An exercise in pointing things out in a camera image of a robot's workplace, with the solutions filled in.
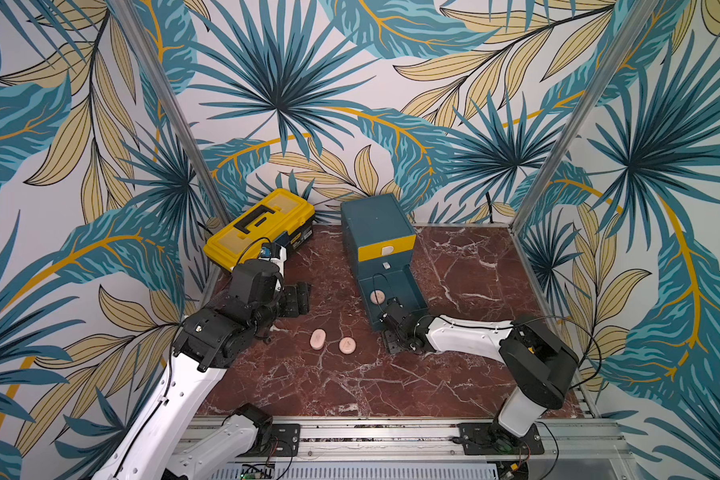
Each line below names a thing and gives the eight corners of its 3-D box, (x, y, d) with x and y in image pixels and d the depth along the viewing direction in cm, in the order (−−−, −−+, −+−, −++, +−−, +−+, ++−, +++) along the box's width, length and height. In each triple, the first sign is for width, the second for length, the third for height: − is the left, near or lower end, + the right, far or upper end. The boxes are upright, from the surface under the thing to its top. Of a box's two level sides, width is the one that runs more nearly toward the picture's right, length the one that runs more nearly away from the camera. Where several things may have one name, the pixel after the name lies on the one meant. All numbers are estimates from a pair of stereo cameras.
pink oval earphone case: (309, 350, 90) (308, 346, 88) (311, 332, 94) (310, 328, 91) (325, 350, 90) (324, 346, 88) (326, 332, 94) (326, 328, 92)
